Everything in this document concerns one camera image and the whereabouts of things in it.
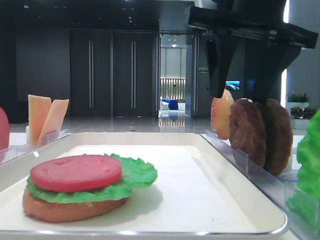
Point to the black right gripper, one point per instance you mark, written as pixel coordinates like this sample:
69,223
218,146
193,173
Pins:
264,61

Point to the meat patty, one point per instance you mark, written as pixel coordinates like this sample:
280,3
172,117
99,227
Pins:
247,130
279,137

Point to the green lettuce leaf on burger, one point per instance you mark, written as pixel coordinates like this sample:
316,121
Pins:
135,174

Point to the upright green lettuce leaf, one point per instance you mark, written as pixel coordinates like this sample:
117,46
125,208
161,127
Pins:
308,155

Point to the red tomato slice on burger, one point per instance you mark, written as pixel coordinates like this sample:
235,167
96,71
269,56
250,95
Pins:
77,173

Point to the orange cheese slice front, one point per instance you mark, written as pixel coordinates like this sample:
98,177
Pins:
55,117

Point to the orange cheese slice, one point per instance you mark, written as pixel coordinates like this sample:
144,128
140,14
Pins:
38,109
55,117

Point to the orange cheese slice rear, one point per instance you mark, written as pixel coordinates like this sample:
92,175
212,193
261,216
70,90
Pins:
38,109

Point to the upright red tomato slice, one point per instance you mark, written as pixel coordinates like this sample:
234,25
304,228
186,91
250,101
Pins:
4,130

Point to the potted plants planter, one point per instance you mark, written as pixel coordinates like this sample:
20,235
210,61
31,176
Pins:
297,105

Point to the dark double door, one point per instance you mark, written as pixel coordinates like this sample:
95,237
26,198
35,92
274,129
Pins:
112,73

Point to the clear long strip right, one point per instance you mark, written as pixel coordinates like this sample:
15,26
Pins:
279,188

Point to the clear long strip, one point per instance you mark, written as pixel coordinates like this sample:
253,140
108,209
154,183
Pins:
279,188
16,151

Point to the white metal tray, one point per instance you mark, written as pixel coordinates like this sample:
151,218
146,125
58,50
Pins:
198,194

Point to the bottom bun on tray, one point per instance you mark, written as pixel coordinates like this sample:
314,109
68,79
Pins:
49,212

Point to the clear long strip left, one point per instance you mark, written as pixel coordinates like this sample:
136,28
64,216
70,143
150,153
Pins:
16,151

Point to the small wall screen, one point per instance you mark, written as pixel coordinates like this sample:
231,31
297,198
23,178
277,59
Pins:
232,85

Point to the clear holder rail lettuce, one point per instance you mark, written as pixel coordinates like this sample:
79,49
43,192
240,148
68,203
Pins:
304,213

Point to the clear holder rail cheese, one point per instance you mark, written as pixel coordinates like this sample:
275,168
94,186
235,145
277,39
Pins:
47,139

